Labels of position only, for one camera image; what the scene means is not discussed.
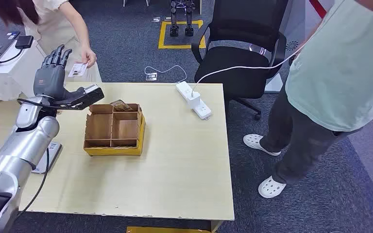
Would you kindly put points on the white tower appliance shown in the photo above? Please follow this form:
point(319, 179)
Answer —
point(294, 29)

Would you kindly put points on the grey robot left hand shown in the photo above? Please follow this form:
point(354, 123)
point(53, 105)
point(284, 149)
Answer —
point(49, 82)

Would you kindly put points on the grey card reader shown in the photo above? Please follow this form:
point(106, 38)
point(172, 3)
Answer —
point(53, 154)

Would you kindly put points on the metal floor socket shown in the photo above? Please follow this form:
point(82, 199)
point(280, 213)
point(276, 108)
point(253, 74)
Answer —
point(151, 77)

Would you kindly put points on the wooden compartment organizer box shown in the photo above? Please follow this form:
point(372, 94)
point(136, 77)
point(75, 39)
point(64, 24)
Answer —
point(115, 149)

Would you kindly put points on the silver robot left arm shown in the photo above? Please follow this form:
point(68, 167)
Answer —
point(28, 141)

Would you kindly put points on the white power strip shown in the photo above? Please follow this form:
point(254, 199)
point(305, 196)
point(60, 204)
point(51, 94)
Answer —
point(202, 111)

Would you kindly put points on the yellow floor tape square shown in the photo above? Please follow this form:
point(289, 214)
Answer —
point(161, 35)

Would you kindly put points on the black office chair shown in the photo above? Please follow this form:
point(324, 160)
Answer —
point(234, 70)

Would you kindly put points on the white clog shoe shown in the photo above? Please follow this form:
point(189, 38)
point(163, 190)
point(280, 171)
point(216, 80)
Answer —
point(257, 142)
point(270, 187)

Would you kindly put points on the white counter box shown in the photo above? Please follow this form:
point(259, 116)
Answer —
point(12, 75)

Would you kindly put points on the small black hub device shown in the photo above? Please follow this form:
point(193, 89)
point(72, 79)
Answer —
point(24, 41)

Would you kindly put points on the white plug adapter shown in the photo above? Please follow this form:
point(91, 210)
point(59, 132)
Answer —
point(193, 100)

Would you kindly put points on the white ID card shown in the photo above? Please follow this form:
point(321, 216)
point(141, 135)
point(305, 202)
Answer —
point(77, 69)

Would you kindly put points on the person's left hand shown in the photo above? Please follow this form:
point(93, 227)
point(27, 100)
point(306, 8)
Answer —
point(89, 57)

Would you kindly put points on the black biped robot legs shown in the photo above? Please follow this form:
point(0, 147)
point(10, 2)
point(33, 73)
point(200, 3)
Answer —
point(174, 22)

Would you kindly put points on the person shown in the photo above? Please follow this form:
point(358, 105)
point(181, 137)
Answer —
point(56, 30)
point(341, 70)

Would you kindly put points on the brown patterned key card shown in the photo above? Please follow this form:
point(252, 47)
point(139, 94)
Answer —
point(120, 105)

